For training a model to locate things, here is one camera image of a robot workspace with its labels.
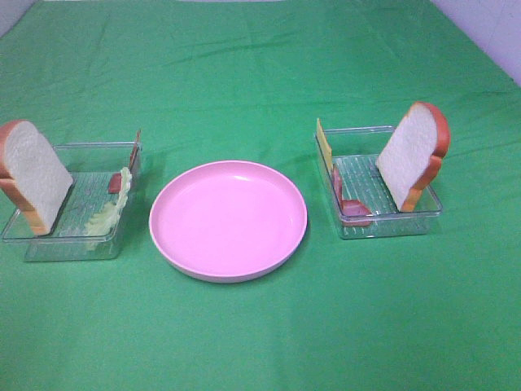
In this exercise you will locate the yellow cheese slice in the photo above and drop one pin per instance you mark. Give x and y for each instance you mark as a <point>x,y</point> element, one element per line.
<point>324,146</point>

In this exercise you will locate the bacon strip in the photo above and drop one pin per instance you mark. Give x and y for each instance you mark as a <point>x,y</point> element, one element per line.
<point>348,208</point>
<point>133,156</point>

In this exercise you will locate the toast bread slice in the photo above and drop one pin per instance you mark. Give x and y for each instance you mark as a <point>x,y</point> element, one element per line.
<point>413,155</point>
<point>32,175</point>

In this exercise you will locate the green lettuce leaf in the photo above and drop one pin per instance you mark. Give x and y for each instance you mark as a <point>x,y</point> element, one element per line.
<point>108,216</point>

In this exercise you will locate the pink round plate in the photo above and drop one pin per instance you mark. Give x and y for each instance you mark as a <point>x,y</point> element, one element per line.
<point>228,221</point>

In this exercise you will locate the right clear plastic tray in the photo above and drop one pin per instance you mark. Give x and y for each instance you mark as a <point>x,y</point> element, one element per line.
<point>354,152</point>

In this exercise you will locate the clear plastic tray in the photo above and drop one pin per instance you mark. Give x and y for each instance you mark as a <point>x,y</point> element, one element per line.
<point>91,166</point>
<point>354,152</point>

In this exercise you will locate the green tablecloth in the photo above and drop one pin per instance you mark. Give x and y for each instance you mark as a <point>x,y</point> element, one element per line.
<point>217,81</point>

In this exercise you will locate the left clear plastic tray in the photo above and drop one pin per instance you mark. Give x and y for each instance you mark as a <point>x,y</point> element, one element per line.
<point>91,166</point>

